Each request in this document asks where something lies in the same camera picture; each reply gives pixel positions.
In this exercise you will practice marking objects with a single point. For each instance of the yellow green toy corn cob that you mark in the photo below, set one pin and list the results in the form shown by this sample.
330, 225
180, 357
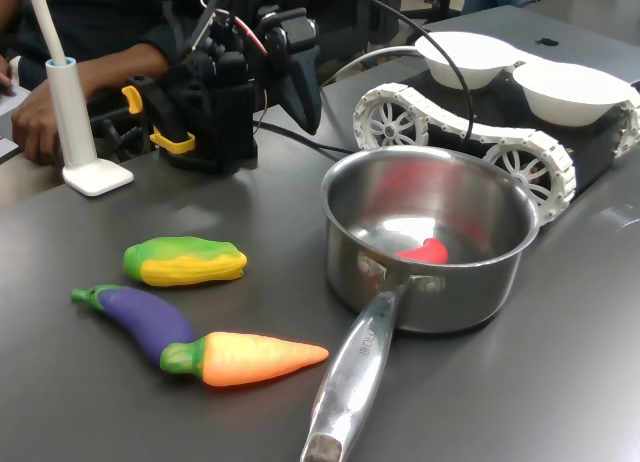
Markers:
185, 262

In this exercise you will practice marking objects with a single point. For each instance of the orange toy carrot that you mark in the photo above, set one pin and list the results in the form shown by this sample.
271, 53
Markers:
250, 359

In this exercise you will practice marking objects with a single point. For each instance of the purple toy aubergine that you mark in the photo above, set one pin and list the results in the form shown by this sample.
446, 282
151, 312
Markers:
145, 322

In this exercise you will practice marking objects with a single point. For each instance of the person's left hand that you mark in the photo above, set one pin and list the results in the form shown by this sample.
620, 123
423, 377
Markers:
35, 127

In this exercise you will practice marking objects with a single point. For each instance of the person's right hand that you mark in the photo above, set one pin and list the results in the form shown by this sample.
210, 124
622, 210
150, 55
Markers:
4, 74

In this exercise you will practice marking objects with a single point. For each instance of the black office chair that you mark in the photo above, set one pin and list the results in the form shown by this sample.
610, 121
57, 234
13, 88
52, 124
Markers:
370, 12

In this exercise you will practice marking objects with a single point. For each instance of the small white-tracked vehicle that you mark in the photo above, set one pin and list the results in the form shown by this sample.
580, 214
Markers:
390, 129

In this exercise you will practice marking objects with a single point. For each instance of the black clip with yellow grips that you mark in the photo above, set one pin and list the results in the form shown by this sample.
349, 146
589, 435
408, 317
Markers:
160, 112

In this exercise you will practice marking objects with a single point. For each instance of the white bowl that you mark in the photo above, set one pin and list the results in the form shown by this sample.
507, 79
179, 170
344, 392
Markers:
465, 62
570, 97

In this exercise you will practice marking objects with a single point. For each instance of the red toy chilli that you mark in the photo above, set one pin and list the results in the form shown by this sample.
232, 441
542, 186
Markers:
425, 254

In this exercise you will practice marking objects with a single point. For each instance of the grey laptop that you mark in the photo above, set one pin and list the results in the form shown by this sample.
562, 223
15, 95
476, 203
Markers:
575, 37

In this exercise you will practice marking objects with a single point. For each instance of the white post with base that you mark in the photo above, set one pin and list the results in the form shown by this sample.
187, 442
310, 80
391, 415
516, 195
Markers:
70, 112

